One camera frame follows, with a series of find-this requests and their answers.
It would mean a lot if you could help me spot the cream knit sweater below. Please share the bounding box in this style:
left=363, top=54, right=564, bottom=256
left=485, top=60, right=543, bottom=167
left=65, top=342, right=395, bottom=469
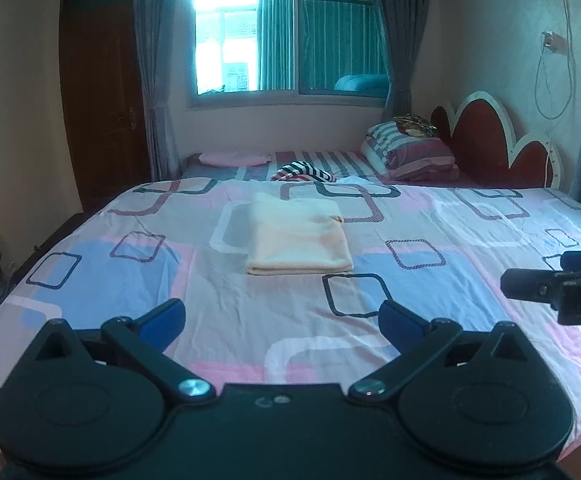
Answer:
left=246, top=193, right=353, bottom=275

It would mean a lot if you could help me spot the pink patterned bedsheet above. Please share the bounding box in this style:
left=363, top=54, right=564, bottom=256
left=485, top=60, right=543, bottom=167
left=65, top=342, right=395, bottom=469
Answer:
left=0, top=178, right=581, bottom=448

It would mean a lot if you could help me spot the white folded cloth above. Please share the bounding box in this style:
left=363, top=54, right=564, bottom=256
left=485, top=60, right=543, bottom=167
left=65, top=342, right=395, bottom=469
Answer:
left=336, top=176, right=383, bottom=185

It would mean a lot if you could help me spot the striped purple mattress sheet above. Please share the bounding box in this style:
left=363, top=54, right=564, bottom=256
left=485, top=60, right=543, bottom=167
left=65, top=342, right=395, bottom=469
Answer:
left=183, top=151, right=475, bottom=188

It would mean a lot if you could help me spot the striped pillow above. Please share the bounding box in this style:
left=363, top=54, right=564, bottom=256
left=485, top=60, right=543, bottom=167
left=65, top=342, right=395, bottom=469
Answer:
left=361, top=119, right=459, bottom=184

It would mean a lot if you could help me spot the pink flat cushion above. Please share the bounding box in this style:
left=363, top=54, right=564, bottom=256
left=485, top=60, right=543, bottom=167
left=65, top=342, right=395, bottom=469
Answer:
left=198, top=152, right=272, bottom=168

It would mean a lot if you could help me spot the striped folded shirt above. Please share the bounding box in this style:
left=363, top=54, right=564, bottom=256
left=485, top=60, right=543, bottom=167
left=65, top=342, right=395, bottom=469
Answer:
left=271, top=160, right=337, bottom=183

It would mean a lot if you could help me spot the red white headboard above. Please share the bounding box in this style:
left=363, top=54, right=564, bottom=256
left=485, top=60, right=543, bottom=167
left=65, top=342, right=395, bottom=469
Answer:
left=430, top=91, right=563, bottom=188

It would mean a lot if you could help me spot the dark wooden door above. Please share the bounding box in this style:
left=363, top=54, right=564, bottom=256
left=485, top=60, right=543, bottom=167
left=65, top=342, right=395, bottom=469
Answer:
left=58, top=0, right=150, bottom=212

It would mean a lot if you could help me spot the patterned gold cloth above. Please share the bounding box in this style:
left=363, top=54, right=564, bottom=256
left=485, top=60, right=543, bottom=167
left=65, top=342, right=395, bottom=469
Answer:
left=392, top=114, right=439, bottom=139

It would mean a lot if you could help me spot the teal cushion outside window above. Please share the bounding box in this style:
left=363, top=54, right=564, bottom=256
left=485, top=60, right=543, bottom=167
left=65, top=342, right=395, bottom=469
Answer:
left=335, top=74, right=390, bottom=99

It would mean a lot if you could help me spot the grey right curtain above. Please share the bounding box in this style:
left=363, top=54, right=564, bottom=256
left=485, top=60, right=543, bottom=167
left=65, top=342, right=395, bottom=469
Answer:
left=377, top=0, right=430, bottom=118

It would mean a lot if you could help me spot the grey left curtain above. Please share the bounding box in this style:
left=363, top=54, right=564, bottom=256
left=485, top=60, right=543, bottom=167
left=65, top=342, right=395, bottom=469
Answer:
left=133, top=0, right=181, bottom=181

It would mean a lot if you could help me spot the white wall cable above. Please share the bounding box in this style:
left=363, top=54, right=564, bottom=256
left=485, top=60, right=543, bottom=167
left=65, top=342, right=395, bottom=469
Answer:
left=533, top=0, right=579, bottom=123

